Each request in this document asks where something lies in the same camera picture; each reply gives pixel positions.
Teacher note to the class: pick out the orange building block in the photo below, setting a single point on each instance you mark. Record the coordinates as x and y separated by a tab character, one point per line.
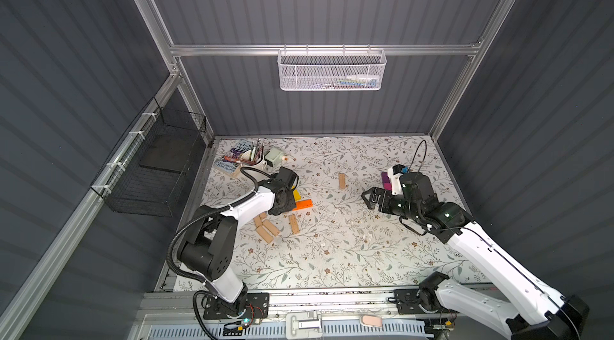
303	204

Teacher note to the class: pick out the black wire mesh basket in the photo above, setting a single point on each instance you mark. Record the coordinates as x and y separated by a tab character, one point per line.
154	171

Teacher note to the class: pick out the white wire mesh basket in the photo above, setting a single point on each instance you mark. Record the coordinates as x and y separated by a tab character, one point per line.
335	70

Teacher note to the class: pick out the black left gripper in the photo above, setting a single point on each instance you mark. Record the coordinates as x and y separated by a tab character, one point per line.
281	203

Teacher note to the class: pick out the blue book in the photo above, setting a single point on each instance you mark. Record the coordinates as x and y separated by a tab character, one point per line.
232	159

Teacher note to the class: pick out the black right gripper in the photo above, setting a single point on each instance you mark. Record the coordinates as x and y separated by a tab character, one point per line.
384	201

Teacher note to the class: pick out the purple building block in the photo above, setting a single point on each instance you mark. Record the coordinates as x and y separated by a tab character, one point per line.
387	185

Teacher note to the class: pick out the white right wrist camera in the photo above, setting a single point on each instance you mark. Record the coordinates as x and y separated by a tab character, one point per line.
400	179

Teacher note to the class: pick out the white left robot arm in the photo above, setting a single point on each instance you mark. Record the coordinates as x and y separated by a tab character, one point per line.
202	249

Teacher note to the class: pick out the white pen cup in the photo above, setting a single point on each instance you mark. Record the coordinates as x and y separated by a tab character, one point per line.
254	157

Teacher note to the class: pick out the pale green small box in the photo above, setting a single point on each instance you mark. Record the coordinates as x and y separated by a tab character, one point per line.
275	157

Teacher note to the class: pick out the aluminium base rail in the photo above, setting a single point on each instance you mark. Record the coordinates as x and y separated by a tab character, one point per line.
329	313

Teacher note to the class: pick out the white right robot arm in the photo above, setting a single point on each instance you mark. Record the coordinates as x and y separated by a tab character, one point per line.
532	309

